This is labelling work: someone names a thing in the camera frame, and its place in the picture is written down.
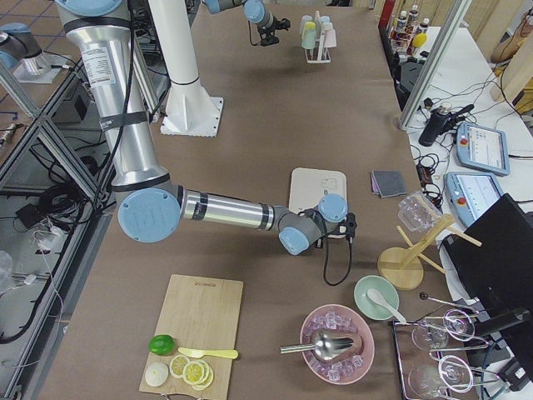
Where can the yellow cup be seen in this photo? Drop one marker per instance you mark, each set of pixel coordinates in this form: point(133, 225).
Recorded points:
point(308, 35)

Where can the green bowl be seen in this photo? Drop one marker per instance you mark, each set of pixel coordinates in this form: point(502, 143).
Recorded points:
point(366, 305)

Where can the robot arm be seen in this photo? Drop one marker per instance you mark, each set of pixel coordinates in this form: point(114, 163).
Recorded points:
point(255, 11)
point(150, 205)

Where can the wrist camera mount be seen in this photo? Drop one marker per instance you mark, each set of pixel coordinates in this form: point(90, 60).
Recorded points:
point(267, 36)

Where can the purple folded cloth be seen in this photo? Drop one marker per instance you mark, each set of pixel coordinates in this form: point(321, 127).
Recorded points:
point(374, 185)

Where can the upper teach pendant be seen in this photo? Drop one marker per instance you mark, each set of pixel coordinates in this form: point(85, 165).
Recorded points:
point(482, 148)

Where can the grey folded cloth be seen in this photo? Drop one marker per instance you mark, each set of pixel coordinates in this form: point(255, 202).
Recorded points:
point(391, 183)

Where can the green cup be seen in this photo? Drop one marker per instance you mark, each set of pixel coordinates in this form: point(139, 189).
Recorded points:
point(305, 19)

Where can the black water bottle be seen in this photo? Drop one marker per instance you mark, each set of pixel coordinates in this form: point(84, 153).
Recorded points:
point(438, 119)

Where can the white ceramic spoon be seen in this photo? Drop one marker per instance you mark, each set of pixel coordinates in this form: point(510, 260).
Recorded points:
point(375, 296)

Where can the teach pendant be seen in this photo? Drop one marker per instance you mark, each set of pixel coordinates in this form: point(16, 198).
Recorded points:
point(482, 148)
point(472, 193)

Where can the yellow plastic knife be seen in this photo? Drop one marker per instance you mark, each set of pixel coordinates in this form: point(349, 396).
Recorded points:
point(201, 353)

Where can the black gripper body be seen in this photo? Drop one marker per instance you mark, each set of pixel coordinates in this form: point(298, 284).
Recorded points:
point(278, 23)
point(333, 234)

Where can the lower teach pendant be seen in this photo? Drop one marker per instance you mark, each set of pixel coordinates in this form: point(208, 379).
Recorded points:
point(472, 193)

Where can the green lime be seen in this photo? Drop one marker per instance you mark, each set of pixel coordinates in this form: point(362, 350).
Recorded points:
point(161, 345)

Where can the white wire cup rack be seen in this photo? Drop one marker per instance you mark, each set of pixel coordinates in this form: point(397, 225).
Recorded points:
point(319, 54)

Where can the lemon slices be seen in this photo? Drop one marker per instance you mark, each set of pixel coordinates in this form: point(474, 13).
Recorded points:
point(198, 374)

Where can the wire glass rack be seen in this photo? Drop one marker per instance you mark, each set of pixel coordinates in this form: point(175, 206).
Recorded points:
point(444, 374)

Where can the cream rabbit tray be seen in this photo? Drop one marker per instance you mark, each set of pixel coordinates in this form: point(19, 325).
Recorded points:
point(309, 186)

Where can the black laptop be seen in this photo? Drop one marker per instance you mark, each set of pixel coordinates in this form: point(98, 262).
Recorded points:
point(499, 272)

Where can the wooden cup tree stand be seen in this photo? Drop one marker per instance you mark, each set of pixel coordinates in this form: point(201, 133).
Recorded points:
point(402, 267)

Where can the pink bowl with ice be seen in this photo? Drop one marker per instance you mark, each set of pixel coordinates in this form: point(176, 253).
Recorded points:
point(339, 318)

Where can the pink cup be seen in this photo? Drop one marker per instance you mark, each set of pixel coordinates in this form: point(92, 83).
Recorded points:
point(329, 33)

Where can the bamboo cutting board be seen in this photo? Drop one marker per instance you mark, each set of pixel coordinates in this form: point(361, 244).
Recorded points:
point(200, 313)

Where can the aluminium frame post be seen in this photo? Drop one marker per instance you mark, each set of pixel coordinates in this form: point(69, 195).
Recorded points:
point(442, 42)

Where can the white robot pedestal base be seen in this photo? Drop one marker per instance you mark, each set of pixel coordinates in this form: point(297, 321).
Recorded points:
point(189, 110)

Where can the metal scoop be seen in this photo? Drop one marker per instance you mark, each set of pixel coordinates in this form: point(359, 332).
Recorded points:
point(328, 346)

